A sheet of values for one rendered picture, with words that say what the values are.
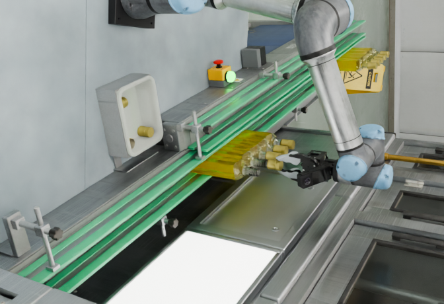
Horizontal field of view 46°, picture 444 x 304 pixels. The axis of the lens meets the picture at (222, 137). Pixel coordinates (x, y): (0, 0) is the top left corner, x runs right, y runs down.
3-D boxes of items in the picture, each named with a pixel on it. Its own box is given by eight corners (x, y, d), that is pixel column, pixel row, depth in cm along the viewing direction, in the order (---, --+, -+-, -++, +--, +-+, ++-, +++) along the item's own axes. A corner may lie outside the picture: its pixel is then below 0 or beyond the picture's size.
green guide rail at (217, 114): (184, 129, 177) (204, 131, 173) (184, 126, 176) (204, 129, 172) (352, 22, 312) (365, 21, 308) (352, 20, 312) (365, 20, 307)
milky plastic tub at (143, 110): (110, 156, 166) (131, 159, 162) (95, 88, 158) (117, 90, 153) (144, 135, 180) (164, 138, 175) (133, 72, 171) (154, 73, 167)
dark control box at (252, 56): (241, 67, 232) (258, 68, 228) (239, 49, 229) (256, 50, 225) (250, 62, 238) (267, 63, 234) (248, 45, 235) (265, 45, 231)
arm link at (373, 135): (376, 138, 144) (376, 174, 149) (388, 123, 153) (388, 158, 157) (348, 135, 149) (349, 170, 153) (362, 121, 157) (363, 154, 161)
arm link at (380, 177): (394, 158, 156) (394, 184, 159) (357, 154, 162) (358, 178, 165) (386, 169, 150) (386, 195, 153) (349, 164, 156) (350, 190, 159)
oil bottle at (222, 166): (187, 172, 182) (242, 182, 171) (185, 158, 180) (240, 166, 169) (197, 166, 186) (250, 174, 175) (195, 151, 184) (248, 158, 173)
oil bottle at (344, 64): (322, 70, 280) (374, 73, 265) (321, 60, 277) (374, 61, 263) (326, 67, 284) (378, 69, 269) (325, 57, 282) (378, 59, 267)
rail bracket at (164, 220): (140, 233, 164) (174, 242, 157) (136, 214, 161) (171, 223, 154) (148, 227, 167) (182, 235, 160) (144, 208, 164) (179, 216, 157)
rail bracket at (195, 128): (180, 157, 177) (212, 162, 170) (173, 110, 170) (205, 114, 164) (185, 154, 179) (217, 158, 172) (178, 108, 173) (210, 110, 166)
